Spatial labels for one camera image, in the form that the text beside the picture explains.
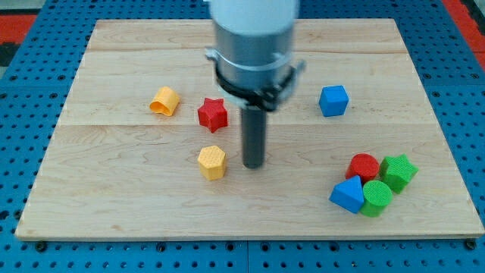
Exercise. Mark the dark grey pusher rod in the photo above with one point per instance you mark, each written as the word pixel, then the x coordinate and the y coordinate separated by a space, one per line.
pixel 253 122

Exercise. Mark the green cylinder block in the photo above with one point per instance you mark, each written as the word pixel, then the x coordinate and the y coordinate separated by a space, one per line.
pixel 377 196

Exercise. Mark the blue cube block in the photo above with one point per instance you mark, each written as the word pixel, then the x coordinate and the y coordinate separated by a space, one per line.
pixel 333 100

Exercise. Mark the blue triangle block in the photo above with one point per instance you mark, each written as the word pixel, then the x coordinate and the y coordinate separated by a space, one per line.
pixel 348 194

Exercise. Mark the green star block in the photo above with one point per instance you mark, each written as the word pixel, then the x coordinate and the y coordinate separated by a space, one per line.
pixel 397 172

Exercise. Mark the red cylinder block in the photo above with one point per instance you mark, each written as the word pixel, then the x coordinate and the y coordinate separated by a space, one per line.
pixel 363 165

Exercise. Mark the light wooden board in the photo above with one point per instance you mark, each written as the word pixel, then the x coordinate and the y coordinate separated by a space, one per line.
pixel 116 171

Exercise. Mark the red star block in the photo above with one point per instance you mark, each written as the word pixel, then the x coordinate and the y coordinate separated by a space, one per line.
pixel 212 114

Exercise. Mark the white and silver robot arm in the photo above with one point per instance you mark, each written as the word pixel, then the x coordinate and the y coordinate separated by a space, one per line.
pixel 253 51

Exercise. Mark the yellow hexagon block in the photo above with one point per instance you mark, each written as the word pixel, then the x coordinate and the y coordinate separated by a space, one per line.
pixel 212 162

